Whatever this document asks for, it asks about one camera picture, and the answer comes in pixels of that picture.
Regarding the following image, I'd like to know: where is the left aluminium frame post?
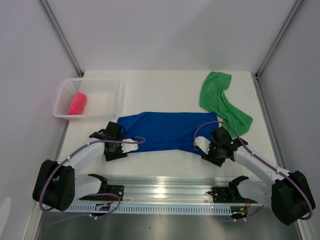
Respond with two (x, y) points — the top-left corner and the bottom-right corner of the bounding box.
(37, 0), (84, 78)

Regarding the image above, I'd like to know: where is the aluminium frame post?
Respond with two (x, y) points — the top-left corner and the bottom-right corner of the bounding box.
(37, 0), (84, 78)
(254, 0), (306, 80)

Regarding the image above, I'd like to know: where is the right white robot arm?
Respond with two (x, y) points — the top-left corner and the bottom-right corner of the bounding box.
(194, 127), (316, 225)

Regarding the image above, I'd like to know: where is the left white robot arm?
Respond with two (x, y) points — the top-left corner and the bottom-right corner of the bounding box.
(32, 121), (127, 212)

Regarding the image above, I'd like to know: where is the white perforated plastic basket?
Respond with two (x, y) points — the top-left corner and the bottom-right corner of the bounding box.
(52, 77), (124, 121)

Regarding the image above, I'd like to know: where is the white slotted cable duct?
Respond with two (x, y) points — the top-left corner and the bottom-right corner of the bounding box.
(65, 202), (233, 216)

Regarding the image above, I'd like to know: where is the blue towel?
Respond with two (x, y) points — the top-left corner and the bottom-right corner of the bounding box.
(117, 112), (219, 156)

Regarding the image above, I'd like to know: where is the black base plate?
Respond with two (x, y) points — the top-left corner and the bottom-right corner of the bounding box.
(207, 175), (256, 204)
(80, 185), (125, 202)

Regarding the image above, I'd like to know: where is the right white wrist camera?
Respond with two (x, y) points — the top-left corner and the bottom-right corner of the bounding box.
(194, 136), (211, 154)

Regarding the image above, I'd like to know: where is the green towel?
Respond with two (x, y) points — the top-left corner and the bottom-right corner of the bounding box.
(199, 71), (253, 138)

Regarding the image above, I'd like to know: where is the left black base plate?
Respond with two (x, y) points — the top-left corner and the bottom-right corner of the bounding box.
(80, 185), (125, 202)

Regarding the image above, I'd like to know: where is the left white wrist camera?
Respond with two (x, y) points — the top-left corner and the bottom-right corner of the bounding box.
(121, 138), (139, 153)

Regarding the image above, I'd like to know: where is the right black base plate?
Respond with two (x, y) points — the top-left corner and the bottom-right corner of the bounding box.
(207, 175), (256, 204)

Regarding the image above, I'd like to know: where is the aluminium mounting rail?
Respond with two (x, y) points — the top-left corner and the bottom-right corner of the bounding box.
(78, 175), (272, 203)

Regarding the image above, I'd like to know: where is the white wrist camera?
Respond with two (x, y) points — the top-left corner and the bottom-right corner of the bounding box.
(194, 136), (211, 154)
(121, 138), (139, 153)

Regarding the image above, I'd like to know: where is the right aluminium frame post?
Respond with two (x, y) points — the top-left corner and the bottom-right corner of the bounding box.
(254, 0), (306, 80)

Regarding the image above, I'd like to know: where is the red towel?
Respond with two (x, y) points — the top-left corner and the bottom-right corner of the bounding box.
(67, 92), (88, 115)

